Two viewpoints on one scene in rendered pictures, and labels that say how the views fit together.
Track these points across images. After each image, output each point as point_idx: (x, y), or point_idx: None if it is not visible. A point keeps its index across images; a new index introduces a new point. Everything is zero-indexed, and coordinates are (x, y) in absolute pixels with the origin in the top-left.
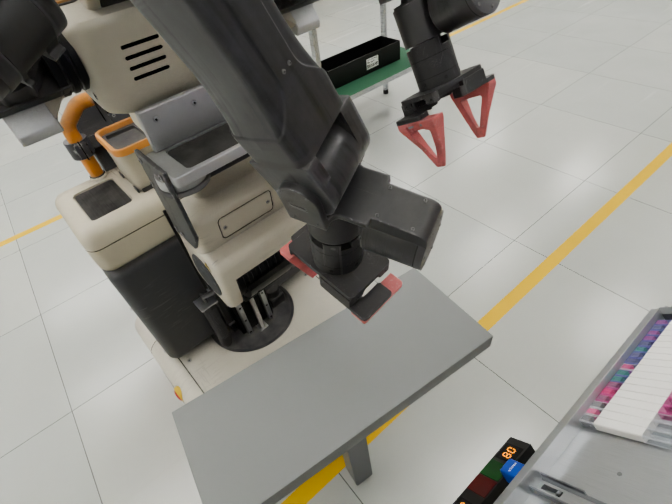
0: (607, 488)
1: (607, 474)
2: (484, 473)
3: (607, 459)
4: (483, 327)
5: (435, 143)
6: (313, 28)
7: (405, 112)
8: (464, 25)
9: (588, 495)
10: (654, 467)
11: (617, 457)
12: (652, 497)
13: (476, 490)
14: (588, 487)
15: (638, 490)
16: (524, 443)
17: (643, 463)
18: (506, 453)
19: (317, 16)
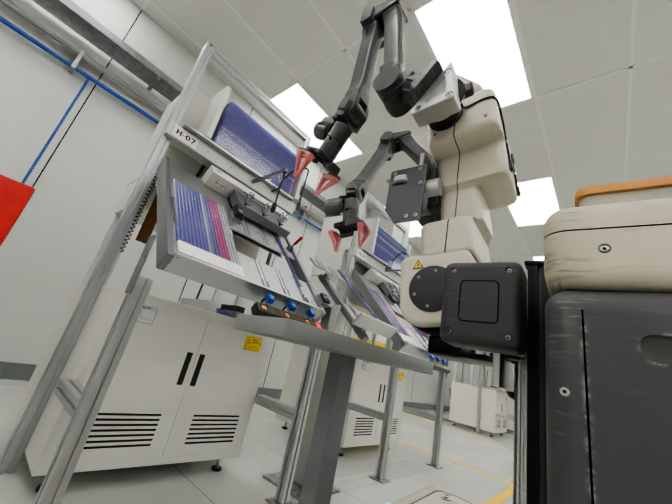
0: (256, 276)
1: (253, 276)
2: (275, 312)
3: (249, 276)
4: (241, 314)
5: (322, 185)
6: (413, 117)
7: (337, 173)
8: (322, 140)
9: (261, 280)
10: (245, 267)
11: (247, 274)
12: (252, 268)
13: (280, 312)
14: (259, 280)
15: (252, 270)
16: (258, 303)
17: (245, 269)
18: (265, 308)
19: (412, 108)
